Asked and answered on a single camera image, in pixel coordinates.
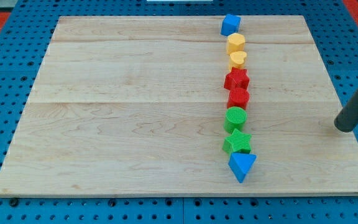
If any green star block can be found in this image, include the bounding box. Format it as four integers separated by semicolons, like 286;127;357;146
222;129;252;155

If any blue cube block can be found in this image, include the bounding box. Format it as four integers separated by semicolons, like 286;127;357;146
221;14;241;36

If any red star block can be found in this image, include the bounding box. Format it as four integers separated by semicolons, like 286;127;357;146
224;67;250;90

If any yellow heart block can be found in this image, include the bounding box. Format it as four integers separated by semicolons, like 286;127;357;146
228;51;247;70

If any wooden board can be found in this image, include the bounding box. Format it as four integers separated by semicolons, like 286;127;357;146
0;16;358;198

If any blue triangle block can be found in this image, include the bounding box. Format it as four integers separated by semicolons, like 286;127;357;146
228;152;257;183

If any red cylinder block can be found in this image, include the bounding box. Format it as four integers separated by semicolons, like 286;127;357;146
227;88;250;110

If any green cylinder block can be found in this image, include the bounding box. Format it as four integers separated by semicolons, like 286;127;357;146
223;106;247;134

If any yellow pentagon block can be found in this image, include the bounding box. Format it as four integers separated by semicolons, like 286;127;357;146
226;33;246;55

